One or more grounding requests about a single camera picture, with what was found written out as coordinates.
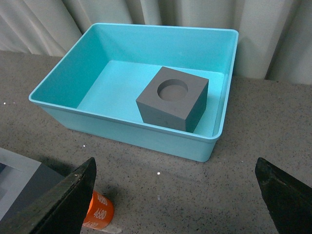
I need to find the orange cylinder part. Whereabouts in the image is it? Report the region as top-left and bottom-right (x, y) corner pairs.
(82, 190), (114, 230)

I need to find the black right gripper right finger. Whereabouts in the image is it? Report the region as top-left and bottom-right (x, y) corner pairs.
(255, 157), (312, 234)

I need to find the light blue plastic box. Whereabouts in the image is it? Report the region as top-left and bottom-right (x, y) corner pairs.
(29, 23), (239, 162)

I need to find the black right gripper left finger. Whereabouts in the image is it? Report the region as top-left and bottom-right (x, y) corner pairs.
(0, 157), (97, 234)

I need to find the white pleated curtain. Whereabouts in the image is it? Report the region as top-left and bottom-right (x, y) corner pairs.
(0, 0), (312, 84)

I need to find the gray cube with round hole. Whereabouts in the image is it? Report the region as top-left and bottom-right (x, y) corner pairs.
(136, 67), (209, 133)

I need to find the gray cube with square hole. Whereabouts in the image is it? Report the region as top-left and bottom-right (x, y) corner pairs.
(0, 148), (64, 221)

